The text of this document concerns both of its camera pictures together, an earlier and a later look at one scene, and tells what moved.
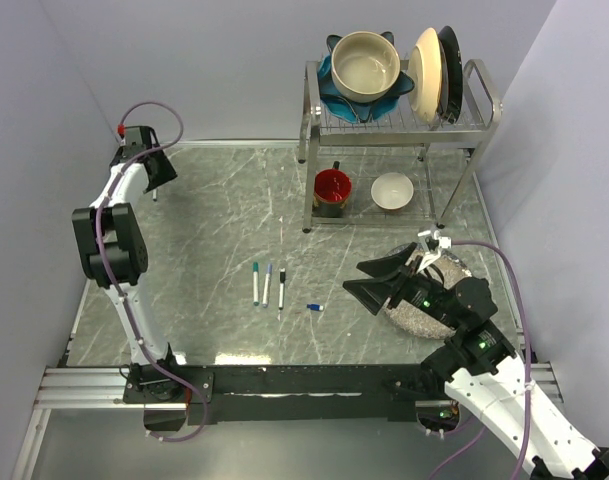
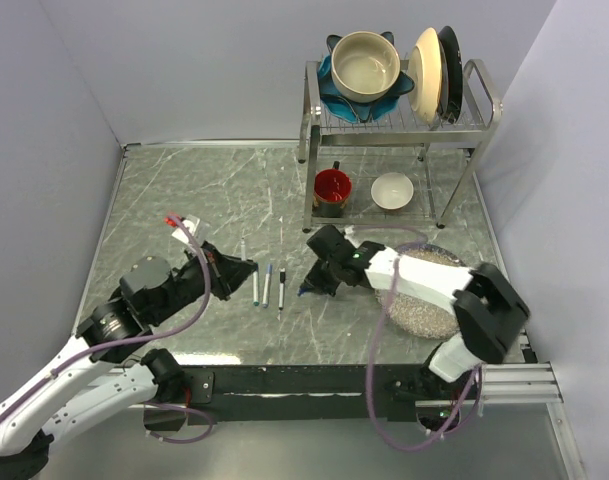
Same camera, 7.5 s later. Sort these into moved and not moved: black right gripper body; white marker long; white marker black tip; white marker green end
Moved: black right gripper body
Not moved: white marker long; white marker green end; white marker black tip
